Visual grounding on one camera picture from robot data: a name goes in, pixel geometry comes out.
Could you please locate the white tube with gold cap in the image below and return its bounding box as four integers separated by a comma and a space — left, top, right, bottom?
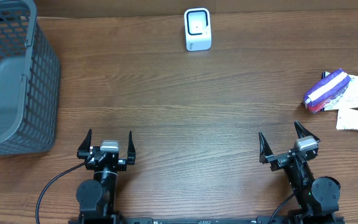
336, 109, 358, 130

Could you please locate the grey plastic shopping basket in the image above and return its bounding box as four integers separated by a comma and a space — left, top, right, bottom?
0, 0, 60, 155

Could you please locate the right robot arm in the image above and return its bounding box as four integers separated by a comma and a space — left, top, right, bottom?
259, 121, 341, 223

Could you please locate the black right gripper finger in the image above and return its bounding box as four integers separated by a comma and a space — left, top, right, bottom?
294, 120, 320, 142
259, 131, 273, 164

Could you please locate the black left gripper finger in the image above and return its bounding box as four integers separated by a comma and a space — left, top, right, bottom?
127, 131, 136, 159
77, 129, 92, 152

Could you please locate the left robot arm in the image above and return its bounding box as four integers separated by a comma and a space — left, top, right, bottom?
76, 130, 136, 224

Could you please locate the red purple tissue pack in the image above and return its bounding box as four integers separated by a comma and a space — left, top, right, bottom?
303, 68, 351, 113

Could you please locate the white barcode scanner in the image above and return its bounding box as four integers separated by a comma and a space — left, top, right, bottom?
184, 7, 212, 52

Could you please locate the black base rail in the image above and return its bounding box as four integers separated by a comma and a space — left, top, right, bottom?
68, 215, 346, 224

